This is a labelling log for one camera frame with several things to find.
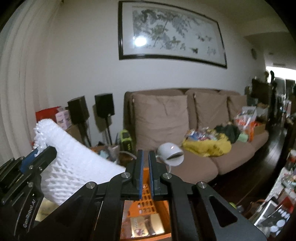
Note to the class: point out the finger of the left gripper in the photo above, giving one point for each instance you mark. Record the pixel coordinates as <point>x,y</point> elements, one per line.
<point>40,163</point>
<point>27,161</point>

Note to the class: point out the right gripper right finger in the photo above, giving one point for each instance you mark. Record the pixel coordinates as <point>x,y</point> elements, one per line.
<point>164,185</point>

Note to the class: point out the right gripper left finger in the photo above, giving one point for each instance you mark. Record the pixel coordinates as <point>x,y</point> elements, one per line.
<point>129,184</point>

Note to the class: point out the white foam net sheet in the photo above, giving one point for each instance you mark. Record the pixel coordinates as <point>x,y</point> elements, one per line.
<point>74,165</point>

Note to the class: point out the clear jar gold lid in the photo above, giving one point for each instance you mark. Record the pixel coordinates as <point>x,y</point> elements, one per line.
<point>140,220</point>

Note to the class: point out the orange plastic basket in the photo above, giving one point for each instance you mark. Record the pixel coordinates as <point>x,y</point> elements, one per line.
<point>162,208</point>

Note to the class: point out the yellow plaid tablecloth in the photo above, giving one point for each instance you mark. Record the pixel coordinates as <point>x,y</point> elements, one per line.
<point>45,209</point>

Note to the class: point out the brown cardboard box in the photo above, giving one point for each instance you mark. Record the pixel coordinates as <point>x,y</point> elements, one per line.
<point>74,132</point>

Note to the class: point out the white dome device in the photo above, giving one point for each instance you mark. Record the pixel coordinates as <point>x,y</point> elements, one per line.
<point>171,154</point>

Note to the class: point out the pink white small box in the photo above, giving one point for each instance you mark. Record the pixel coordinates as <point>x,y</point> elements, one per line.
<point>63,119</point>

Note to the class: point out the red gift box top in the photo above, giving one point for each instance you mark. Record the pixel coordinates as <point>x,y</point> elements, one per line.
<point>48,113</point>

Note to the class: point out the green black power station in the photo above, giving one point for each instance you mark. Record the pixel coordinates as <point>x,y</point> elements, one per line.
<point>125,141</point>

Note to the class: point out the left black speaker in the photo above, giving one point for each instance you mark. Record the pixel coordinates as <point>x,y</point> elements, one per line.
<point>79,115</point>

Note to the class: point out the black speaker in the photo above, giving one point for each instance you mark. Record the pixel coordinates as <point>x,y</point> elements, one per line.
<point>105,109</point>
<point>79,115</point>

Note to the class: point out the brown sofa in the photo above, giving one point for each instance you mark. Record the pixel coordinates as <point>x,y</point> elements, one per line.
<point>240,132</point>

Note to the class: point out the brown cushion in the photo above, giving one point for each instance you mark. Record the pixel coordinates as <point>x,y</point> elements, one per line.
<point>211,109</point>
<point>235,104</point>
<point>159,120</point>

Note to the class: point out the yellow cloth bag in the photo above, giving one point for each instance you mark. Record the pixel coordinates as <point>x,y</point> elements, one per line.
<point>208,148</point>

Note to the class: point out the right black speaker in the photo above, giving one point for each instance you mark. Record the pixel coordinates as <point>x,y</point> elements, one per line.
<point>105,109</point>

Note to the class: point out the framed ink painting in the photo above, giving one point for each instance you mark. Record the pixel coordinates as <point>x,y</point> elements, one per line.
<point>150,30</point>

